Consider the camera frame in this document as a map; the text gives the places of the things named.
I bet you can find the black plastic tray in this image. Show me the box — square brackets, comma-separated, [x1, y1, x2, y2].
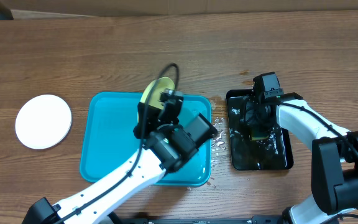
[226, 89, 294, 170]

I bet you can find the yellow-green plate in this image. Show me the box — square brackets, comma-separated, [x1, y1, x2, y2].
[137, 77, 175, 123]

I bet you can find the blue plastic tray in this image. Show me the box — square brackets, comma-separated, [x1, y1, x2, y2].
[80, 92, 211, 187]

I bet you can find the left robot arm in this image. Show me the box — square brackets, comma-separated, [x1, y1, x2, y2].
[23, 89, 217, 223]

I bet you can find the green yellow sponge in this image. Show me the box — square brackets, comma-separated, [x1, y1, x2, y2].
[250, 130, 270, 141]

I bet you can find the white plate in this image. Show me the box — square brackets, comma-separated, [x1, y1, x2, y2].
[15, 95, 72, 150]

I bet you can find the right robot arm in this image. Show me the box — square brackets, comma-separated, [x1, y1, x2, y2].
[244, 72, 358, 223]

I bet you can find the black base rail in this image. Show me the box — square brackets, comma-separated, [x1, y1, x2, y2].
[109, 215, 288, 224]

